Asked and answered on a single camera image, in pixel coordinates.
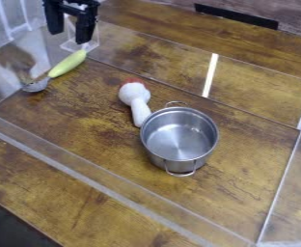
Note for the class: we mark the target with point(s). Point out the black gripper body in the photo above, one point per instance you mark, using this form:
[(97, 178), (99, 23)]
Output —
[(71, 7)]

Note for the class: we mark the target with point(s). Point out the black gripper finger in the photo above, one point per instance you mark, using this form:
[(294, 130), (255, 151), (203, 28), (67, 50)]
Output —
[(54, 19), (85, 27)]

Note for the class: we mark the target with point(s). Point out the green handled metal spoon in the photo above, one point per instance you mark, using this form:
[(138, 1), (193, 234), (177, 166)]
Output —
[(62, 67)]

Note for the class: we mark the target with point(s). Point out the white red toy mushroom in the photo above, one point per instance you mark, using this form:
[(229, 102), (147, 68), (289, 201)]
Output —
[(134, 95)]

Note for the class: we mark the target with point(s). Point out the black strip on table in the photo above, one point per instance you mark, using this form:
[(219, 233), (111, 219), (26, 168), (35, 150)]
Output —
[(243, 18)]

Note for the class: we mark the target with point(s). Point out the small steel pot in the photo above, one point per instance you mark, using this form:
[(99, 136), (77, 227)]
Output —
[(178, 136)]

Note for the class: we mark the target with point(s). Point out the clear acrylic enclosure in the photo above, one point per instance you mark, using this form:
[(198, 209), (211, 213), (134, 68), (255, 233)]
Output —
[(75, 176)]

